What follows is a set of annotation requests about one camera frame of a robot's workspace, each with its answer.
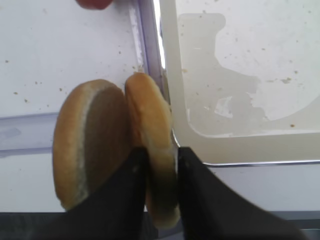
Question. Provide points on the tomato slice outer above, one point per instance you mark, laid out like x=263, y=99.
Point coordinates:
x=94, y=4

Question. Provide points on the metal baking tray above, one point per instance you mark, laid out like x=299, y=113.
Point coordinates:
x=243, y=78

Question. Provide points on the clear pusher track lower left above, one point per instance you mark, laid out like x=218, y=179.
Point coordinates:
x=27, y=134

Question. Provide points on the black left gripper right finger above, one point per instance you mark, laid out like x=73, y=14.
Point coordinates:
x=210, y=210

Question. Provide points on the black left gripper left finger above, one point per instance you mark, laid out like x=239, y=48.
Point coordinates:
x=115, y=211

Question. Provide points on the bun bottom slice remaining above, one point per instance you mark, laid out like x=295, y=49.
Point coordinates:
x=92, y=138

